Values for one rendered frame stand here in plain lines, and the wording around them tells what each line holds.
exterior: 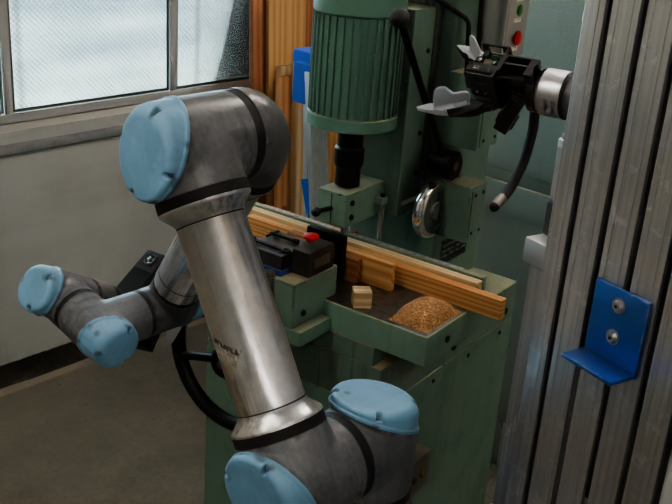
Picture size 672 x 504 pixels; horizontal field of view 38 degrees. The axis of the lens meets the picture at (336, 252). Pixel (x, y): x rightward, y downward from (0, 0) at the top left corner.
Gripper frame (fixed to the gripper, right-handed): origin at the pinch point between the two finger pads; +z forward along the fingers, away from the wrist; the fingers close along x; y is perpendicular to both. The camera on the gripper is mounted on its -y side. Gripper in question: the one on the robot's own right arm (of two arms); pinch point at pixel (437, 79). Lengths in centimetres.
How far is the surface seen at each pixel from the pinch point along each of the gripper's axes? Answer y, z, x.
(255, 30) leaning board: -81, 133, -75
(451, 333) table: -36.7, -8.2, 27.7
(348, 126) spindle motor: -9.2, 17.7, 7.2
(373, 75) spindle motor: -3.3, 14.9, -0.9
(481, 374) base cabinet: -79, 1, 15
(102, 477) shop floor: -111, 101, 73
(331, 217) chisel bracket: -26.7, 22.2, 17.1
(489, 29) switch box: -17.2, 8.4, -30.0
